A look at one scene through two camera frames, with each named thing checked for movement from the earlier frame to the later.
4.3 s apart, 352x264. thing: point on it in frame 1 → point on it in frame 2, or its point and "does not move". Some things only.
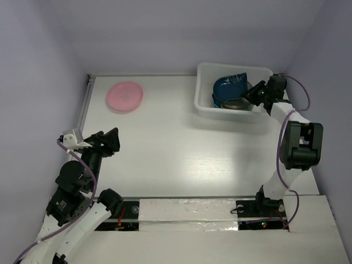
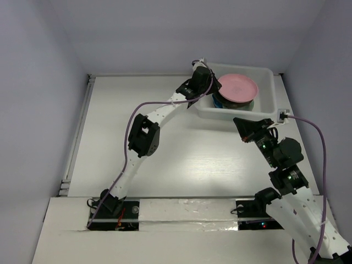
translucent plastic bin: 208,73 does not move
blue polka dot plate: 216,103 does not move
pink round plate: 125,95 → 237,88
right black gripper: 252,92 → 246,127
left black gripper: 111,139 → 215,86
